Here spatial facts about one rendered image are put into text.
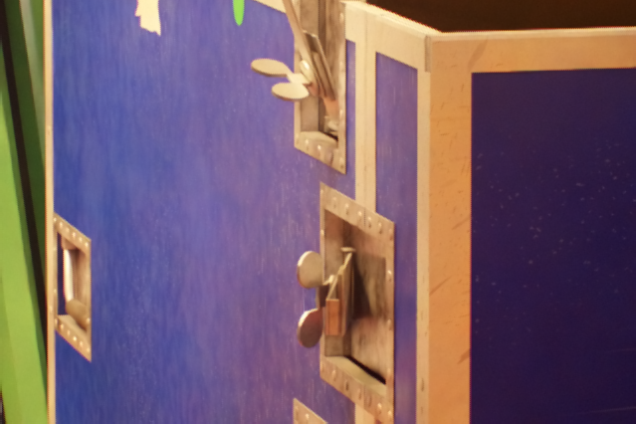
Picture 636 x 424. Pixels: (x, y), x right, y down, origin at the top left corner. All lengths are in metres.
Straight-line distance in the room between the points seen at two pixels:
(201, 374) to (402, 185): 0.57
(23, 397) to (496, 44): 2.41
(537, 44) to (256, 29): 0.43
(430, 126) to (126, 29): 0.84
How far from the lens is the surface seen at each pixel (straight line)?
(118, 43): 3.26
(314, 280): 2.61
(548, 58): 2.43
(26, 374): 4.79
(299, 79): 2.65
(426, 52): 2.42
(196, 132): 3.00
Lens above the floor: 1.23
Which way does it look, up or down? 9 degrees down
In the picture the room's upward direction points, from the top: straight up
